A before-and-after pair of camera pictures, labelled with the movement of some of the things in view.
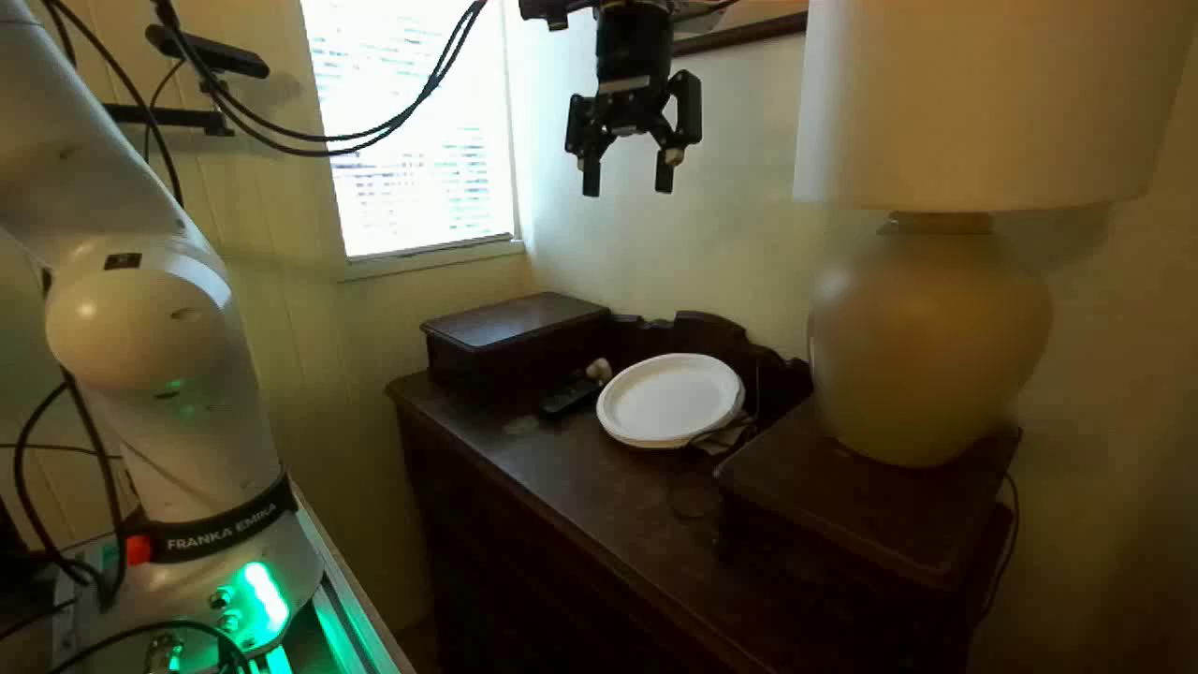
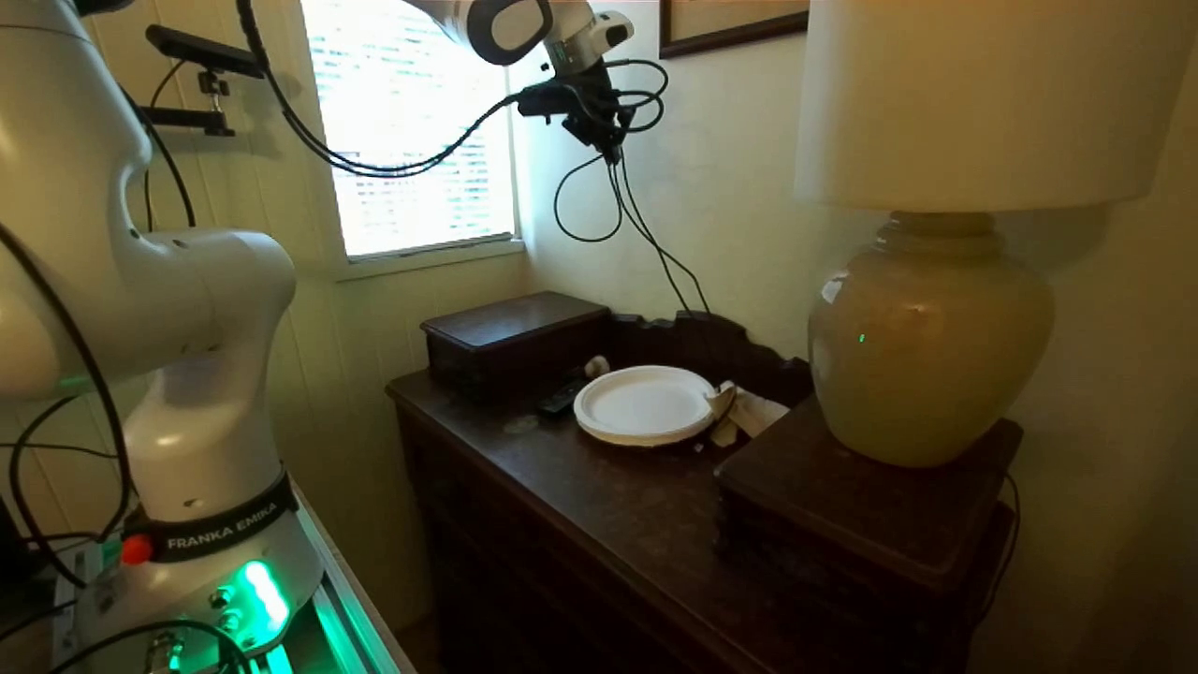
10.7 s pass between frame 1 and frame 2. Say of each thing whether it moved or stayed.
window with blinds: stayed
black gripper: moved
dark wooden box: stayed
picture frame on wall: stayed
